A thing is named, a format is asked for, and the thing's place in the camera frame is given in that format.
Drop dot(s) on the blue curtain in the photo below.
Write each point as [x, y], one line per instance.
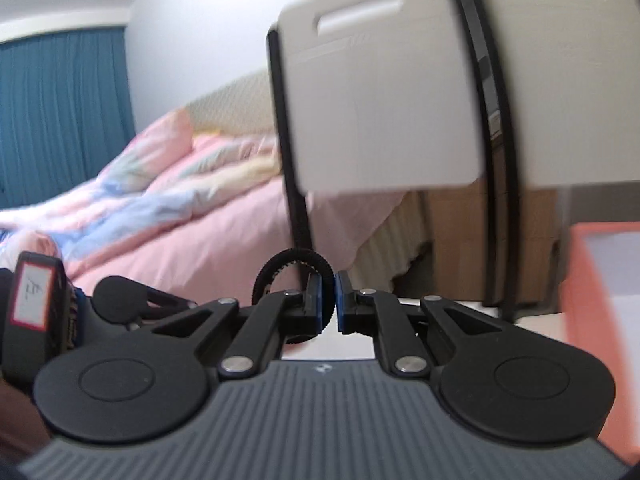
[60, 120]

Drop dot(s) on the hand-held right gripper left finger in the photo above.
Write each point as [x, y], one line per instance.
[312, 310]

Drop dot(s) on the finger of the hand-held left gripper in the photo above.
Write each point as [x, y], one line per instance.
[112, 297]

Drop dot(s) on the wooden drawer cabinet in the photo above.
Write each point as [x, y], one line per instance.
[450, 240]

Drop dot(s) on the pastel pillow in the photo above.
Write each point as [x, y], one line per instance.
[150, 150]

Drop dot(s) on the black ribbed elastic band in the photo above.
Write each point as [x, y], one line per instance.
[295, 255]

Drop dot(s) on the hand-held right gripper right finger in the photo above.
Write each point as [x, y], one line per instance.
[344, 305]

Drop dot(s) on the beige quilted headboard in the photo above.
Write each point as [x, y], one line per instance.
[235, 105]

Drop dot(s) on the pastel patterned quilt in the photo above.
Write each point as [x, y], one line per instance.
[150, 210]

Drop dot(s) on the cream bed skirt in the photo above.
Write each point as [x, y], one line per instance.
[390, 245]

